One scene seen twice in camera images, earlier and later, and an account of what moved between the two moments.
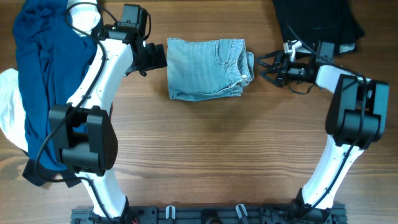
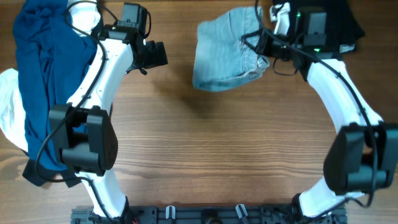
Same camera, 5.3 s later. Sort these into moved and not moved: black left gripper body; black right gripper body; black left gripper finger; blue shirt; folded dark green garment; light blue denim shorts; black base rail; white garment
Moved: light blue denim shorts; black right gripper body
Not moved: white garment; black left gripper finger; black base rail; black left gripper body; folded dark green garment; blue shirt
